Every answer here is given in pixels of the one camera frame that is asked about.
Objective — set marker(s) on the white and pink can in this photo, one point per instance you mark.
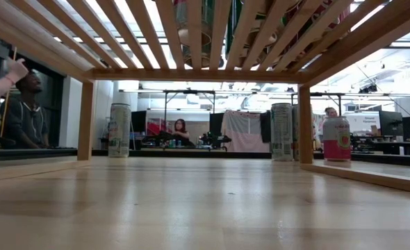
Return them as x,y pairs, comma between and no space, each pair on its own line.
336,142

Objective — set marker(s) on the red soda can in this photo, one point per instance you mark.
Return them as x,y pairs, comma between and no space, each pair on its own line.
325,8

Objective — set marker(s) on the wooden slatted shelf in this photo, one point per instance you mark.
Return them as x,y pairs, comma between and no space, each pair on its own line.
191,75

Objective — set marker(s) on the black background robot arms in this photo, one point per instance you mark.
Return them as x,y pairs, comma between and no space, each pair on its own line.
215,140

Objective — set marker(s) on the person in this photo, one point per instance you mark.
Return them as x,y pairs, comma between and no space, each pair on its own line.
0,87
180,128
26,121
330,112

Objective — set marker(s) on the pale pink cloth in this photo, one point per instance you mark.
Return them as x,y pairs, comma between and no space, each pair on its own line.
243,133

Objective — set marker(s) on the red board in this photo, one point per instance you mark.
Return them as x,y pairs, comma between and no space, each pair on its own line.
153,126

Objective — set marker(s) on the black cloth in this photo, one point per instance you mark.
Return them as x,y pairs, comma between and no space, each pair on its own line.
265,126

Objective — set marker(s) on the black ceiling spotlights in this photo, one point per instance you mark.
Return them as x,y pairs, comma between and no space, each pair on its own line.
368,89

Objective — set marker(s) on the dark desk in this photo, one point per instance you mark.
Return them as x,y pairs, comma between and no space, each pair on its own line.
389,147

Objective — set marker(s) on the black metal frame stand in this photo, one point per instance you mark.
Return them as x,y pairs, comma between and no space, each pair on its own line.
187,92
323,93

